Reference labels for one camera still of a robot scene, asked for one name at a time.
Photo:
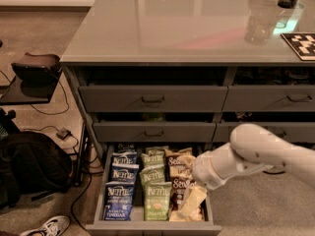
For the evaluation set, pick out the middle blue Kettle chip bag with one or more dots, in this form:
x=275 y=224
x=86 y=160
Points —
x=124 y=172

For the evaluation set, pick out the top left grey drawer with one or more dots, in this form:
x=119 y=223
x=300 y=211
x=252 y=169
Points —
x=153 y=98

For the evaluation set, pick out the rearmost dark blue chip bag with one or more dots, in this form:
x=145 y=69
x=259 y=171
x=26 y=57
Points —
x=126 y=147

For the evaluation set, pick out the front blue Kettle chip bag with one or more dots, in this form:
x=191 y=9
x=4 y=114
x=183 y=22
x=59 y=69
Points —
x=118 y=200

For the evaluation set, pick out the black device on side table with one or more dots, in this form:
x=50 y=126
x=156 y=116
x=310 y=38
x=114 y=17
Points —
x=37 y=69

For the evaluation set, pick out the front brown sea salt bag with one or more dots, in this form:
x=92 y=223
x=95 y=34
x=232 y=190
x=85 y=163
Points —
x=179 y=186

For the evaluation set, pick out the black white marker board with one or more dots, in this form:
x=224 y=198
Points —
x=302 y=43

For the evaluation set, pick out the black backpack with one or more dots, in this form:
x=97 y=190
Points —
x=31 y=163

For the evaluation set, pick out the middle green chip bag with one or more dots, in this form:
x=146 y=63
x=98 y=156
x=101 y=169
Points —
x=152 y=174

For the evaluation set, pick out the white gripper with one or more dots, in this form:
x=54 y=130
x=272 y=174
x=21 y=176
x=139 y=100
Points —
x=204 y=172

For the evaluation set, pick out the brown sea salt bag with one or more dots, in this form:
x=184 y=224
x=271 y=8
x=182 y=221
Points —
x=179 y=186
x=175 y=167

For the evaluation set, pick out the open bottom left drawer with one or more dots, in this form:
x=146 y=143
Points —
x=136 y=225

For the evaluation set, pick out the top right grey drawer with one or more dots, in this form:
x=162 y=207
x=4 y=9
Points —
x=270 y=99

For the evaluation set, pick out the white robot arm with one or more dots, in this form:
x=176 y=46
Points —
x=251 y=149

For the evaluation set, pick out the green jalapeno chip bag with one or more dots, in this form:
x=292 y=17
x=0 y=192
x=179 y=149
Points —
x=157 y=201

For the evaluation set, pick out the middle left grey drawer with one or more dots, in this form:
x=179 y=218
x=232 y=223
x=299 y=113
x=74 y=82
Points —
x=175 y=132

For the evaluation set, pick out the black power adapter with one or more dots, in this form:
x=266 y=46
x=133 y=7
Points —
x=63 y=134

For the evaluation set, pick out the grey drawer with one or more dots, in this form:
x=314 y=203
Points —
x=175 y=132
x=270 y=99
x=153 y=98
x=293 y=132

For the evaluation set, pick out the back brown sea salt bag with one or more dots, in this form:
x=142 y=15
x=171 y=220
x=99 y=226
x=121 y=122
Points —
x=175 y=167

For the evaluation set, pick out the grey counter cabinet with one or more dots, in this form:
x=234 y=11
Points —
x=217 y=43

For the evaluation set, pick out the middle right grey drawer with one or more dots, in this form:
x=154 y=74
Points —
x=293 y=132

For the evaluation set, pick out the back green chip bag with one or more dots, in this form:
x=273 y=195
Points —
x=153 y=156

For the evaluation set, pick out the white sneaker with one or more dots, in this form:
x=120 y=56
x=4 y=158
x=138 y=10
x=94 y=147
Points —
x=54 y=226

